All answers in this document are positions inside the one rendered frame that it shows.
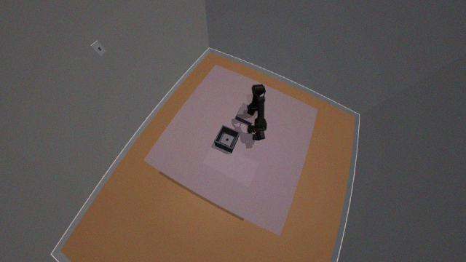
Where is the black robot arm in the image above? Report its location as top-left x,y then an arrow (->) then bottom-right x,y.
247,84 -> 267,140

